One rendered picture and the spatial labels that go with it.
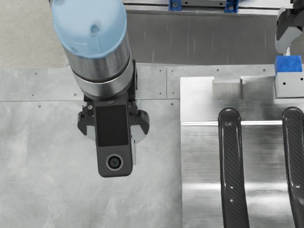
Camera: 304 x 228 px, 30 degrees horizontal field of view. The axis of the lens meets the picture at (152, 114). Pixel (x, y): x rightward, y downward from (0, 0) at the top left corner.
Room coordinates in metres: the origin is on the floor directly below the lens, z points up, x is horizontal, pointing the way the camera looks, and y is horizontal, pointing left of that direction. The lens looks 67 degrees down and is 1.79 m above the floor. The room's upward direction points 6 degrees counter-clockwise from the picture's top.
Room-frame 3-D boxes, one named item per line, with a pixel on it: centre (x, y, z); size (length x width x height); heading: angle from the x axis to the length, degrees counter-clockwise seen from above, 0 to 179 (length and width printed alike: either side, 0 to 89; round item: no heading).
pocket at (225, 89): (0.42, -0.14, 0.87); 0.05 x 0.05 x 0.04; 84
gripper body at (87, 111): (0.35, 0.05, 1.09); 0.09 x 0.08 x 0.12; 174
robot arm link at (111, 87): (0.34, 0.06, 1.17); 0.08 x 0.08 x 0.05
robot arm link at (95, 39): (0.34, 0.06, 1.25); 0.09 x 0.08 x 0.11; 13
